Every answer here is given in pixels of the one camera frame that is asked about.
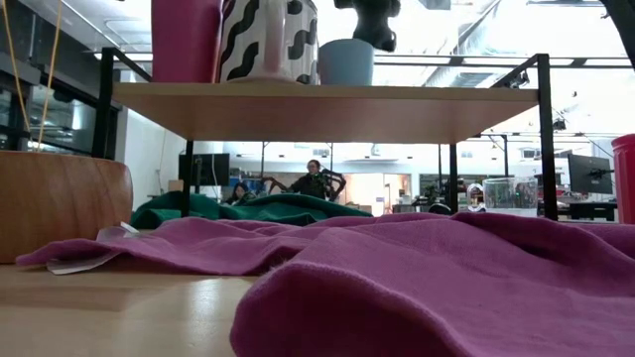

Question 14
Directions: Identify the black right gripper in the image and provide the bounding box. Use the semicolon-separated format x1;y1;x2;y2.
332;0;402;54

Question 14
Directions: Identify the tall pink cup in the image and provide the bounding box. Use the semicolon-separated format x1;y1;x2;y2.
151;0;224;84

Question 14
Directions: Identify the red mug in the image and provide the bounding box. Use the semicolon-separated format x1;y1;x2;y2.
610;132;635;225

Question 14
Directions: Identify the wooden shelf black frame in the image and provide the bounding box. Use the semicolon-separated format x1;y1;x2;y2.
91;47;560;222

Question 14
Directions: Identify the clear glass mug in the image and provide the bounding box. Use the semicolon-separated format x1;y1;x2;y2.
465;177;540;218

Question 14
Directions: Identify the yellow cable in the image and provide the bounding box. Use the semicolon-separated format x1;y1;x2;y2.
0;0;31;135
35;0;64;150

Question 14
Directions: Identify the purple cloth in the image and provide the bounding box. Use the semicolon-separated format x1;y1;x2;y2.
14;211;635;357

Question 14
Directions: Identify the person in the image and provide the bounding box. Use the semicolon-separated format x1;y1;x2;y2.
290;158;331;200
225;181;257;207

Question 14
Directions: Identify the small blue cup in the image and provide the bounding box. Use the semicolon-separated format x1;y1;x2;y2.
317;38;375;87

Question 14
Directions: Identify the black white wavy mug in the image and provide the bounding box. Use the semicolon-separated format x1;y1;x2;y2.
217;0;319;85

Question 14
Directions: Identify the green cloth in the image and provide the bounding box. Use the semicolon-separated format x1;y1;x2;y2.
129;190;374;230

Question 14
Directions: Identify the dark monitor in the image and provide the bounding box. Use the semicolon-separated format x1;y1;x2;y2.
568;153;615;195
178;152;232;187

